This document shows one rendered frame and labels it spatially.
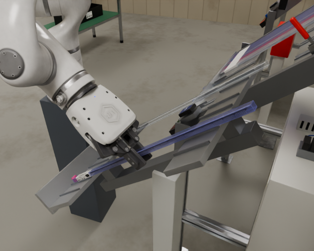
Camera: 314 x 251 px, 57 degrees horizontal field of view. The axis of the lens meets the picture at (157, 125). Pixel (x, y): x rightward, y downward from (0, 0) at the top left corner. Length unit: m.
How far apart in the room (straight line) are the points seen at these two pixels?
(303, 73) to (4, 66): 0.63
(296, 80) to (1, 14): 0.63
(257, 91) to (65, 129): 0.76
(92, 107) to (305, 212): 0.75
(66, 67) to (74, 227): 1.17
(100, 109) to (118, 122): 0.04
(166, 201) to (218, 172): 1.16
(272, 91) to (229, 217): 0.96
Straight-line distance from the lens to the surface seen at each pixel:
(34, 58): 0.49
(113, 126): 0.53
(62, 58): 0.55
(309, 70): 0.78
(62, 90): 0.54
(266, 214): 1.09
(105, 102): 0.55
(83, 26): 3.22
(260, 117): 2.09
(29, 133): 2.29
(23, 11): 0.50
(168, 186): 0.67
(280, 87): 0.80
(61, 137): 1.27
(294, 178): 1.01
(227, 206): 1.68
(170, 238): 0.83
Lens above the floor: 1.28
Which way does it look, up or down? 36 degrees down
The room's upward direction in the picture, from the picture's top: straight up
